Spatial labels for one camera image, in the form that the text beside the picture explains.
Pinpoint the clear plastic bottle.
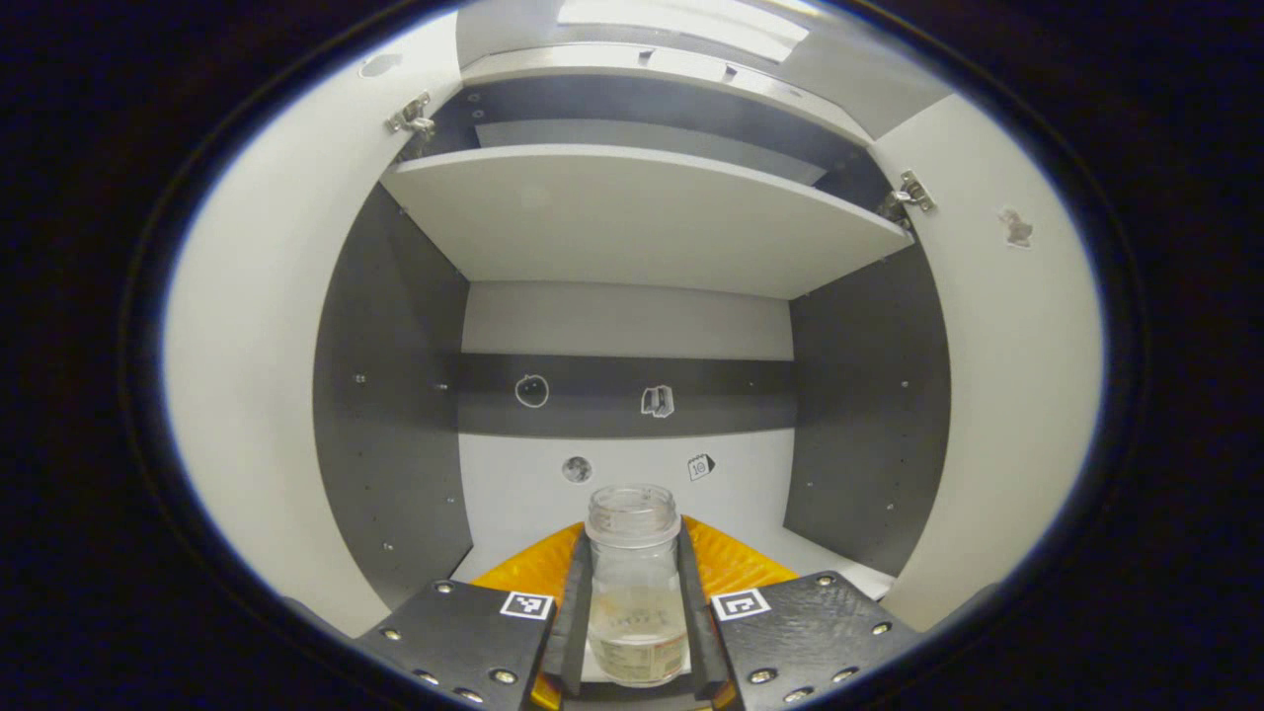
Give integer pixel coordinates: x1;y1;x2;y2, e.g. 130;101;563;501
585;484;690;687

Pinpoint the grey cabinet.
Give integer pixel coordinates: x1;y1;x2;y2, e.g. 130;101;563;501
313;44;954;613

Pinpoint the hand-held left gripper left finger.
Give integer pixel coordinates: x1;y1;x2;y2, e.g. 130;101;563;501
351;521;593;711

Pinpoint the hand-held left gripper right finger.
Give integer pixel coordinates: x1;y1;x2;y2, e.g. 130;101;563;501
677;515;924;711

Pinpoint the large ceiling light panel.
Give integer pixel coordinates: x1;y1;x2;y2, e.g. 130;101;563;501
556;0;811;62

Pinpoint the metal door hinge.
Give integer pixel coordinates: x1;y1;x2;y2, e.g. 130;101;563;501
882;170;936;226
385;92;437;139

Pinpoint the grey cabinet shelf board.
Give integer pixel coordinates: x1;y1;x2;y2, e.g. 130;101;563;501
380;144;914;300
449;523;895;601

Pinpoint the grey cabinet door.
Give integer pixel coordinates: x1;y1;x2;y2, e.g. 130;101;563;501
163;10;465;638
869;94;1105;633

